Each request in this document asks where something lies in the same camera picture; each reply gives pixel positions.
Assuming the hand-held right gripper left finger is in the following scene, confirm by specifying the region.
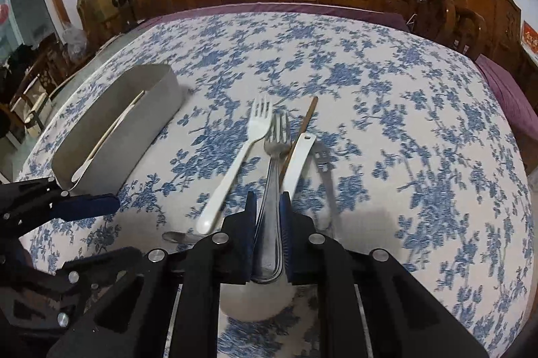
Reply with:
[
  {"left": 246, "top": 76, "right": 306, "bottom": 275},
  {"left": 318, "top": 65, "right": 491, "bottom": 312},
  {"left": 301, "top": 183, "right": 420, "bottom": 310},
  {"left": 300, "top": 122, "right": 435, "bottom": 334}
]
[{"left": 44, "top": 191, "right": 258, "bottom": 358}]

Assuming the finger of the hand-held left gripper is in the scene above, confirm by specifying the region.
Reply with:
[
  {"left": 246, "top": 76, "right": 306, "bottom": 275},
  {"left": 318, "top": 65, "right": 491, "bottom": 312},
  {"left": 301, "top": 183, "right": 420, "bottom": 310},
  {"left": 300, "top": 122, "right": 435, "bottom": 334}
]
[
  {"left": 0, "top": 177, "right": 122, "bottom": 241},
  {"left": 0, "top": 246, "right": 144, "bottom": 335}
]

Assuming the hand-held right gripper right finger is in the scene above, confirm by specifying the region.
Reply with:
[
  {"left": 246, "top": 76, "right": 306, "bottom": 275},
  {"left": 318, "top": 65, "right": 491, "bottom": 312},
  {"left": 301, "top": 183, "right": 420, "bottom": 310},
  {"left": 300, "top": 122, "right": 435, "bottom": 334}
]
[{"left": 279, "top": 192, "right": 490, "bottom": 358}]

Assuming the white plastic fork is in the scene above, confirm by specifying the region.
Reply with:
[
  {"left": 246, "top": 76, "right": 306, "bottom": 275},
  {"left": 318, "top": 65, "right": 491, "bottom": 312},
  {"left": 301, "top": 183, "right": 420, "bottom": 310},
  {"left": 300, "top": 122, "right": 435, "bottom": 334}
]
[{"left": 195, "top": 95, "right": 274, "bottom": 236}]

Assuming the metal fork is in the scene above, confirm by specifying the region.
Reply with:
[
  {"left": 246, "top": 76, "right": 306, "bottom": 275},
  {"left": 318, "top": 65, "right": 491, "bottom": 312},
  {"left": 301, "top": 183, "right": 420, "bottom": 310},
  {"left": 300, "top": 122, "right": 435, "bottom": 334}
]
[{"left": 251, "top": 112, "right": 292, "bottom": 284}]

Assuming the rectangular metal tin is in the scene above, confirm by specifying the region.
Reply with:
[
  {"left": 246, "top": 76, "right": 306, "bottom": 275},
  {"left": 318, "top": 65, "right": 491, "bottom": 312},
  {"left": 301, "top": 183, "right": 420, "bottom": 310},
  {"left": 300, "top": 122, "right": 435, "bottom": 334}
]
[{"left": 50, "top": 64, "right": 188, "bottom": 192}]

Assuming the white spoon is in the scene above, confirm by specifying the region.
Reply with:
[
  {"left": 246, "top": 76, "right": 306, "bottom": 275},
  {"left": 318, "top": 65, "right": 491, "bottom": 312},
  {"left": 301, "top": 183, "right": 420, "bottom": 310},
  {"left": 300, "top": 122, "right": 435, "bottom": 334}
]
[{"left": 219, "top": 133, "right": 317, "bottom": 322}]

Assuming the metal spoon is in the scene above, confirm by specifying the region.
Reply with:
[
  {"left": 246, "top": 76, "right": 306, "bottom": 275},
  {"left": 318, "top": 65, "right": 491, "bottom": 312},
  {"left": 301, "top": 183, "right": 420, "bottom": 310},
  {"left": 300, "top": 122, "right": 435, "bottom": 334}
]
[{"left": 162, "top": 231, "right": 203, "bottom": 246}]

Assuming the brown chopstick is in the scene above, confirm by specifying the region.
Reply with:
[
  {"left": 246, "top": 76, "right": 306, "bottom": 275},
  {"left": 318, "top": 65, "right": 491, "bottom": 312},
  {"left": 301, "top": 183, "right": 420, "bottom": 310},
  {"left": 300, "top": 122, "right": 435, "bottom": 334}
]
[{"left": 279, "top": 96, "right": 319, "bottom": 184}]

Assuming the wooden chair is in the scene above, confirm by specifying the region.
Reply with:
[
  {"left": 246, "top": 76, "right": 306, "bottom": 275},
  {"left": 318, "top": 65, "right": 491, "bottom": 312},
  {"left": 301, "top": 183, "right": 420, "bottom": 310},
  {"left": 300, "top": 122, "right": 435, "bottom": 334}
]
[{"left": 8, "top": 42, "right": 73, "bottom": 134}]

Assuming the crumpled plastic bag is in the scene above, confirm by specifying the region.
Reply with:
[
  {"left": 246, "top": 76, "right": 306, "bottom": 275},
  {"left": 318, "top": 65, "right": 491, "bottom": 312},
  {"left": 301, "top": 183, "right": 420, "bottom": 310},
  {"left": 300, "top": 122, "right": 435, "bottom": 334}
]
[{"left": 61, "top": 26, "right": 87, "bottom": 57}]

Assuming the large brown cardboard box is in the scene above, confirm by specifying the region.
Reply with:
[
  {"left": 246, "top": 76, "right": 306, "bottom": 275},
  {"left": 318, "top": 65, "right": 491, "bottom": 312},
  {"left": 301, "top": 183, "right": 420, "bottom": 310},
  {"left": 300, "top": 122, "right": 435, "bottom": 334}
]
[{"left": 77, "top": 0, "right": 127, "bottom": 36}]

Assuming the black small fan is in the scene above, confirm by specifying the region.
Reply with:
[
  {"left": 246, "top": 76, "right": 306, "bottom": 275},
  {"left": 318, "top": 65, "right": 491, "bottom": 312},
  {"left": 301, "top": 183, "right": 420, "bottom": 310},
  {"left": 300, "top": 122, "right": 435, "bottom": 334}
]
[{"left": 111, "top": 0, "right": 132, "bottom": 27}]

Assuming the long purple sofa cushion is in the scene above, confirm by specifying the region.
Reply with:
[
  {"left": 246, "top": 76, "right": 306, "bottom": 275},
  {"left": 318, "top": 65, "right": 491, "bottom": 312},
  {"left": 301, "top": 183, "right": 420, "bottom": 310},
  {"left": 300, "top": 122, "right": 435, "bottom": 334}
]
[{"left": 143, "top": 2, "right": 410, "bottom": 33}]

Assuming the purple armchair cushion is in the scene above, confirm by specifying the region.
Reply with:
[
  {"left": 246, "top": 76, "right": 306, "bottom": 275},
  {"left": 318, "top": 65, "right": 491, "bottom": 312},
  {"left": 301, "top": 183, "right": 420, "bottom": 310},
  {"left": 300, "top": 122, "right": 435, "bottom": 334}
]
[{"left": 475, "top": 55, "right": 538, "bottom": 176}]

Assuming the red gift box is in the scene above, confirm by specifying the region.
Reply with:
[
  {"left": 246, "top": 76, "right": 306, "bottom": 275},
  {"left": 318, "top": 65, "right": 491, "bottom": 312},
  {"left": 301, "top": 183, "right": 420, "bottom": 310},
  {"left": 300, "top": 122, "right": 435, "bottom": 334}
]
[{"left": 521, "top": 21, "right": 538, "bottom": 62}]

